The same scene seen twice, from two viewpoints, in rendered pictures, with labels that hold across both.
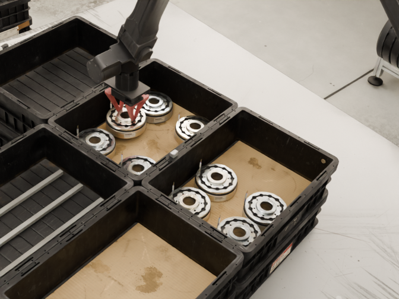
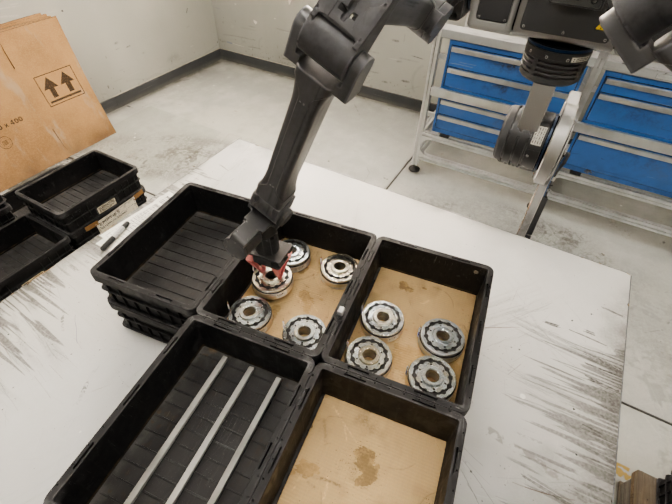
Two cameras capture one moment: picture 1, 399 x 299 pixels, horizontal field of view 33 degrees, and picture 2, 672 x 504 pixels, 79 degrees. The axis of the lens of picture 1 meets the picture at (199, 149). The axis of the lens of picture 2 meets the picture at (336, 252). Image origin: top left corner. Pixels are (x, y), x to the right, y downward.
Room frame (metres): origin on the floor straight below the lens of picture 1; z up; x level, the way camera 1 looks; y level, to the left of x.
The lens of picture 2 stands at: (0.63, 0.18, 1.67)
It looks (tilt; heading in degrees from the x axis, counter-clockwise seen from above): 45 degrees down; 348
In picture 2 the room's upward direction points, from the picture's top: 2 degrees clockwise
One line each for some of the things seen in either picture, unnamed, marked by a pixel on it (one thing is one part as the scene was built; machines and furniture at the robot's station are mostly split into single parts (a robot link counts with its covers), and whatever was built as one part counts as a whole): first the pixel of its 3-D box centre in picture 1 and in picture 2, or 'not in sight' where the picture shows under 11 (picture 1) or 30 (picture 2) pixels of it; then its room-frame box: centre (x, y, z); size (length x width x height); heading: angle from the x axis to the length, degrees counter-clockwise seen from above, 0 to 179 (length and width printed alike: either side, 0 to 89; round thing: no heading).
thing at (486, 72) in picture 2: not in sight; (499, 103); (2.69, -1.19, 0.60); 0.72 x 0.03 x 0.56; 49
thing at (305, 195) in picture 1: (243, 174); (414, 311); (1.14, -0.11, 0.92); 0.40 x 0.30 x 0.02; 147
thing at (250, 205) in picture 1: (265, 207); (442, 336); (1.10, -0.17, 0.86); 0.10 x 0.10 x 0.01
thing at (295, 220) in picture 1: (240, 190); (411, 324); (1.14, -0.11, 0.87); 0.40 x 0.30 x 0.11; 147
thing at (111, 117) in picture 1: (126, 117); (272, 276); (1.33, 0.20, 0.88); 0.10 x 0.10 x 0.01
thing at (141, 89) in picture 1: (126, 78); (266, 242); (1.33, 0.20, 1.00); 0.10 x 0.07 x 0.07; 56
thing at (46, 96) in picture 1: (62, 80); (195, 253); (1.46, 0.40, 0.87); 0.40 x 0.30 x 0.11; 147
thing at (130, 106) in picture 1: (129, 103); (274, 263); (1.33, 0.19, 0.93); 0.07 x 0.07 x 0.09; 56
